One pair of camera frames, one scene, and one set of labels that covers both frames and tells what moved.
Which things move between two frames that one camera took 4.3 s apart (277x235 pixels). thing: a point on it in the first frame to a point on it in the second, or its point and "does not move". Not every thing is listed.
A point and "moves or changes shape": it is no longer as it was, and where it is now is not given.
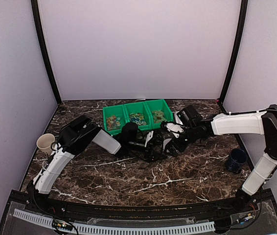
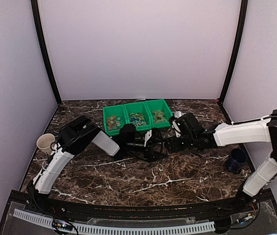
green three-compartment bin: x=148 y=115 does not move
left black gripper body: x=148 y=146 does not move
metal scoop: x=177 y=120 moves or changes shape
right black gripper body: x=181 y=146 does not move
